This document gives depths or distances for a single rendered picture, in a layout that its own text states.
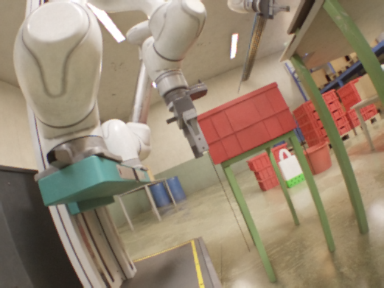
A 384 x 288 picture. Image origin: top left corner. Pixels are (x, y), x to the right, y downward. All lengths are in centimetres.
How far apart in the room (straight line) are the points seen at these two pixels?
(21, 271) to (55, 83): 51
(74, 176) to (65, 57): 23
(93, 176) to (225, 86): 913
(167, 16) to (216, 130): 53
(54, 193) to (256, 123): 76
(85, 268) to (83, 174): 32
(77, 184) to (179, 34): 40
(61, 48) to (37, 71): 5
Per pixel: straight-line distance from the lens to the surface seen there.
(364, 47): 71
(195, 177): 887
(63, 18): 34
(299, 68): 104
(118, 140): 94
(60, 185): 46
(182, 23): 51
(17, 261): 68
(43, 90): 35
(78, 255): 67
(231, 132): 89
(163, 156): 911
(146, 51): 66
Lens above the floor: 61
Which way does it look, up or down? 8 degrees up
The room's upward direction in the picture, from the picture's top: 23 degrees counter-clockwise
